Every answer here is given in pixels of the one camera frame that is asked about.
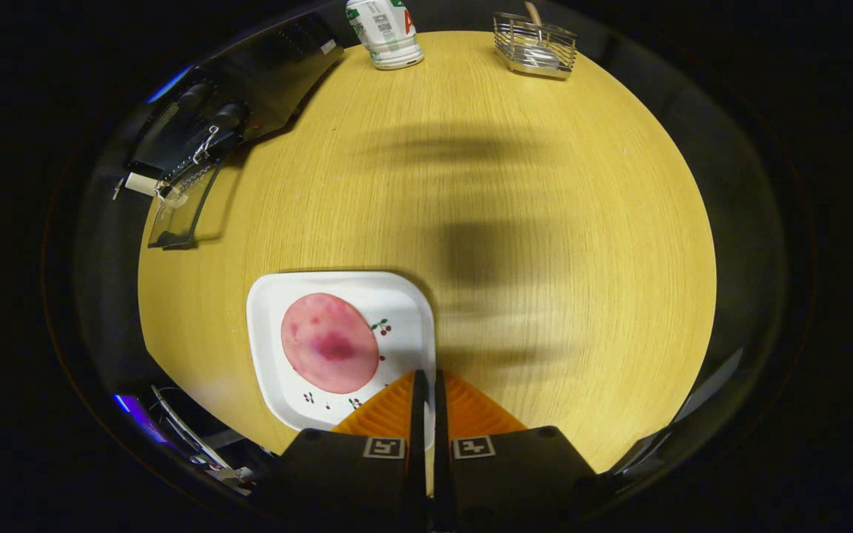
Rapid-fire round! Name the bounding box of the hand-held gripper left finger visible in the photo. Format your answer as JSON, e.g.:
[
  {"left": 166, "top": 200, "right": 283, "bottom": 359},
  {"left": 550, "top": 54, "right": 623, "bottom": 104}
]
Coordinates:
[{"left": 278, "top": 369, "right": 429, "bottom": 533}]

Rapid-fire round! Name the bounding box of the white square plate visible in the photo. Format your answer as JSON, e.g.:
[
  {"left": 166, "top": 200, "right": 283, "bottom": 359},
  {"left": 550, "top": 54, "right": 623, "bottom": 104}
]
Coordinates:
[{"left": 246, "top": 271, "right": 437, "bottom": 452}]

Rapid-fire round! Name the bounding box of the wire mesh basket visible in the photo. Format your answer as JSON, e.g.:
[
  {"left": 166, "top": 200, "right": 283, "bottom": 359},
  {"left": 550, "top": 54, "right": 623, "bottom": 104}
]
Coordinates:
[{"left": 492, "top": 12, "right": 578, "bottom": 81}]

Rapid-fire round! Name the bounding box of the pink round food slice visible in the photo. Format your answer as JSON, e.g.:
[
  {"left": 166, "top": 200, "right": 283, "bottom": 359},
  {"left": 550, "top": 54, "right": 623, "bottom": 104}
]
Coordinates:
[{"left": 281, "top": 293, "right": 381, "bottom": 395}]

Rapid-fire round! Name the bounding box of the white plastic bottle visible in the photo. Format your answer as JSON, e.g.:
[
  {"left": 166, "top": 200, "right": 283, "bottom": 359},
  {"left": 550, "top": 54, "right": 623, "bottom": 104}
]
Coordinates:
[{"left": 345, "top": 0, "right": 425, "bottom": 71}]

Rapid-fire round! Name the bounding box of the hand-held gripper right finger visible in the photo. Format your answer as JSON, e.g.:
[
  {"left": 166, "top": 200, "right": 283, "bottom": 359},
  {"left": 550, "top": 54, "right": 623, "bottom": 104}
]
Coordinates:
[{"left": 434, "top": 369, "right": 601, "bottom": 533}]

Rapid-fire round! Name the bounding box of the black toaster oven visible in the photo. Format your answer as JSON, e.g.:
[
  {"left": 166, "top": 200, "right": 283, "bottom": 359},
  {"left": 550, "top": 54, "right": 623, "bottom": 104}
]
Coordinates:
[{"left": 124, "top": 15, "right": 346, "bottom": 250}]

